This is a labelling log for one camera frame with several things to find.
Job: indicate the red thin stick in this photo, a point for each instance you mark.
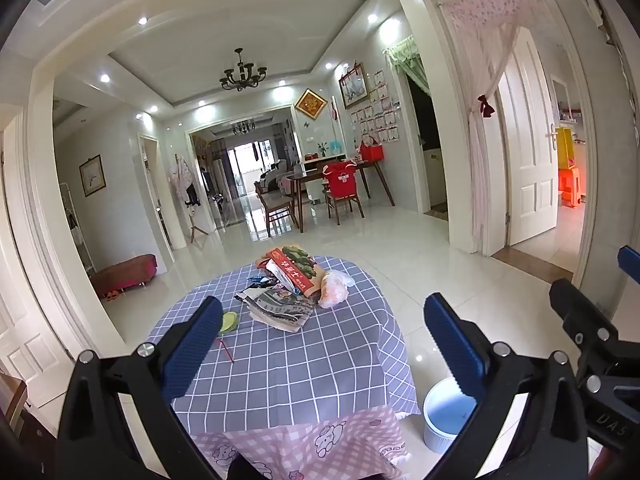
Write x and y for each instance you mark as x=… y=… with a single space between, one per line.
x=225 y=350

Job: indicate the red box on table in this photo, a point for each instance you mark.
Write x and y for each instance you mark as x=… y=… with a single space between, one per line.
x=371 y=151

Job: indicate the grey printed newspaper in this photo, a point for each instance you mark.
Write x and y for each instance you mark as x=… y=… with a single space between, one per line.
x=280 y=310

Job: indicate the white plastic bin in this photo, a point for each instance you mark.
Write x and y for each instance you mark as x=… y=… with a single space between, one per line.
x=440 y=435

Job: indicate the black chandelier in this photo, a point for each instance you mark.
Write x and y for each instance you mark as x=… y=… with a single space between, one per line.
x=242 y=75

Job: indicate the red bow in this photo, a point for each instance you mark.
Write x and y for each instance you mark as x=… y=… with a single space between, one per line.
x=486 y=105

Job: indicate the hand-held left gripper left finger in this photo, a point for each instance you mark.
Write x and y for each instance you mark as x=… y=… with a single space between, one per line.
x=192 y=347

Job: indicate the small dark chandelier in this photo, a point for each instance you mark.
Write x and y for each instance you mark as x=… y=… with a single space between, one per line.
x=243 y=128

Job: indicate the yellow box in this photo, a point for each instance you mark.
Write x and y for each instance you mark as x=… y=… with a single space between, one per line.
x=565 y=147

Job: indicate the green round lid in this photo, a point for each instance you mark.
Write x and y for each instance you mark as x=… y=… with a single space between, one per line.
x=229 y=323

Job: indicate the clear plastic bag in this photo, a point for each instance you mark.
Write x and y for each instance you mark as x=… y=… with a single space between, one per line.
x=332 y=291

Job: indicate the wooden dining chair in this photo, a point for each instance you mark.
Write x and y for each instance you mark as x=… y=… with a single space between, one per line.
x=275 y=207

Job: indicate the small framed wall picture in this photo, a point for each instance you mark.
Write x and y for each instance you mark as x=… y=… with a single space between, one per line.
x=92 y=175

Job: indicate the pink printed cloth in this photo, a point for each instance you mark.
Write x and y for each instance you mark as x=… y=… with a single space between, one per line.
x=300 y=442

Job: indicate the white panel door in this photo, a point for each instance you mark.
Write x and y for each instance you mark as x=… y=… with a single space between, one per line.
x=525 y=160

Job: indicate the red upholstered bench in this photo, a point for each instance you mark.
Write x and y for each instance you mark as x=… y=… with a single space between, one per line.
x=125 y=272

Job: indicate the orange plastic stool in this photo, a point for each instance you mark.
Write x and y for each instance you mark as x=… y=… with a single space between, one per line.
x=570 y=185

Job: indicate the green curtain valance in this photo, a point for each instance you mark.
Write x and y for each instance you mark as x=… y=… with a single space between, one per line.
x=405 y=52

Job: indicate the large framed wall picture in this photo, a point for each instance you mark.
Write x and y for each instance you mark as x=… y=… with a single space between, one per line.
x=353 y=86

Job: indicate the red diamond wall decoration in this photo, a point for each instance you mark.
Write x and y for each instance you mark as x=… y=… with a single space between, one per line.
x=310 y=104

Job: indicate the blue foil wrapper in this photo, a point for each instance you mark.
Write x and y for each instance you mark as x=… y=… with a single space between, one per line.
x=261 y=280

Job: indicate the red chair cover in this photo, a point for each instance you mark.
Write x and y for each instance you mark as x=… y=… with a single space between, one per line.
x=341 y=177

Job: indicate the group of wall certificates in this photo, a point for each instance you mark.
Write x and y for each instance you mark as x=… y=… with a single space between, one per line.
x=380 y=120

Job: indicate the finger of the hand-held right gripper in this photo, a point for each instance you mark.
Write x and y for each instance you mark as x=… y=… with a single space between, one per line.
x=585 y=317
x=631 y=264

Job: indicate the red printed carton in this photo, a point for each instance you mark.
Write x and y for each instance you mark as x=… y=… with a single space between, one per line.
x=297 y=272

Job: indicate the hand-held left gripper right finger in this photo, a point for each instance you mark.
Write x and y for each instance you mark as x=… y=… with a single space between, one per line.
x=455 y=347

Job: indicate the grey sofa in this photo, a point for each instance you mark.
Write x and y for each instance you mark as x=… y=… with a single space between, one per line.
x=277 y=175

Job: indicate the wooden chair with cover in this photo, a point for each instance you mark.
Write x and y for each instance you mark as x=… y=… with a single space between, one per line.
x=345 y=202

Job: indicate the pink lace curtain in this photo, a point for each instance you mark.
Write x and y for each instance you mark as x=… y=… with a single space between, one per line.
x=480 y=20

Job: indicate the small blue fan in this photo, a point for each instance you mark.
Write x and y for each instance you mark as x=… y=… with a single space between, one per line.
x=335 y=148

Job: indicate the grey checked tablecloth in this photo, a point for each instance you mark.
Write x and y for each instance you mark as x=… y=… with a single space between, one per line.
x=300 y=365

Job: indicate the wooden dining table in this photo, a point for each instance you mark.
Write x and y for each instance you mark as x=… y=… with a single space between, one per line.
x=310 y=175

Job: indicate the coat rack with clothes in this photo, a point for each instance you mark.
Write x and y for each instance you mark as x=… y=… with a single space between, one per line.
x=182 y=177

